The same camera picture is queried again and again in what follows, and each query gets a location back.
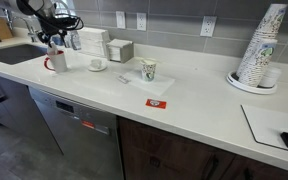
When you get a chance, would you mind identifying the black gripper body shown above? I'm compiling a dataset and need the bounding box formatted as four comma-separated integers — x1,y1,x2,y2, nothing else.
36,29,69,46

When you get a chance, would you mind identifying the white paper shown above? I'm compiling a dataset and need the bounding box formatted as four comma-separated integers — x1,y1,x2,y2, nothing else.
47,41,59,56

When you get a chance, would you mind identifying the white and red mug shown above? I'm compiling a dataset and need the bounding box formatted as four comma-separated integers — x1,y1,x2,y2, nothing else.
43,49,69,74

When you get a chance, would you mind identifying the small white espresso cup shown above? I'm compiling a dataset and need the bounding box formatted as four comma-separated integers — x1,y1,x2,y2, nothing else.
90,58,103,70

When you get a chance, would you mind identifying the patterned disposable cup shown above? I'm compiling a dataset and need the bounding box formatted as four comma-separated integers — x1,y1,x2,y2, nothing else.
140,59,158,83

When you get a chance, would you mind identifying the short patterned cup stack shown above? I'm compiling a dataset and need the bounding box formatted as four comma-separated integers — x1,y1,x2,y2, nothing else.
246,37,278,88

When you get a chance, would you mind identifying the chrome faucet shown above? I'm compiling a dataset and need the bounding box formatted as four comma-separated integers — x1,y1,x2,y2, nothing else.
3,8,40,44

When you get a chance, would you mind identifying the clear soap dispenser bottle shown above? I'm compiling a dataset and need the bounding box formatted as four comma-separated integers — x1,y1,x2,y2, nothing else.
62,33,72,49

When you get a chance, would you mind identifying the grey kitchen sink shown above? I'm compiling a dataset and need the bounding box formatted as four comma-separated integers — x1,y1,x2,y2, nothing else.
0,43,48,66

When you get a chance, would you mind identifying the wooden cutting board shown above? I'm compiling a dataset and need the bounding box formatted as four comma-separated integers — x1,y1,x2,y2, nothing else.
0,17,14,41

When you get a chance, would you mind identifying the white paper towel stack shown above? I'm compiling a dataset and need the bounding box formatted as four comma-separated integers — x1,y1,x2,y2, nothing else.
77,27,111,58

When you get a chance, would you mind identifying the white saucer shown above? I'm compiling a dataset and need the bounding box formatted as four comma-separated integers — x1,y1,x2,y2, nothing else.
87,63,108,73

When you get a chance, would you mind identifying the metal napkin dispenser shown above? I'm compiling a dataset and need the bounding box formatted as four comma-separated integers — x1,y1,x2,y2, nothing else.
105,38,135,64

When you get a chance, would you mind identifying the dark cabinet under sink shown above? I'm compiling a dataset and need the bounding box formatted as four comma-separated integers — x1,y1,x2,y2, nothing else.
0,71,63,156

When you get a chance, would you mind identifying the red label on dishwasher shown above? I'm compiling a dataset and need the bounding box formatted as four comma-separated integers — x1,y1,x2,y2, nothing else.
81,119,96,130

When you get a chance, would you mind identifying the stainless steel dishwasher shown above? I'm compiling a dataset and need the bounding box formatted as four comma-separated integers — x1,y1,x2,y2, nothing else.
28,85,125,180

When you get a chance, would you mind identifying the white counter mat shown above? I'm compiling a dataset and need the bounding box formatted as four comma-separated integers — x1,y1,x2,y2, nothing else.
125,69,177,97

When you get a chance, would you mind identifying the red sticker on counter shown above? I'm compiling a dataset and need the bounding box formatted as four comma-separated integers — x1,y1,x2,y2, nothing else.
145,98,168,110

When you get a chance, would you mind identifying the dark wood cabinet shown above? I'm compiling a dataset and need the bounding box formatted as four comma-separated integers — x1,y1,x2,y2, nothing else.
117,115,288,180

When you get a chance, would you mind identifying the round white tray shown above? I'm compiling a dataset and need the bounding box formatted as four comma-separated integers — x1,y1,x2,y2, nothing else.
226,69,279,96

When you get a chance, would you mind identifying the white lid stack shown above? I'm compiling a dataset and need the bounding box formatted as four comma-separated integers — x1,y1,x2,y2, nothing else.
259,66,282,89

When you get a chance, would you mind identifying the white mat with dark edge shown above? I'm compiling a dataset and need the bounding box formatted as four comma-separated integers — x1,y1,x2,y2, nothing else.
240,104,288,155

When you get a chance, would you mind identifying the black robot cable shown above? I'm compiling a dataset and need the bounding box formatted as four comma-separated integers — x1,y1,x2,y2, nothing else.
47,0,85,33

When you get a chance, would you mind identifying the white wall switch plate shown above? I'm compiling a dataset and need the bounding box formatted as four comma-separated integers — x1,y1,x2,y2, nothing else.
115,10,127,30

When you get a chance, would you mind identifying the white wall outlet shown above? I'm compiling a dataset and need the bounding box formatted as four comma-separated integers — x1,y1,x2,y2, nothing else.
199,15,218,38
136,12,148,32

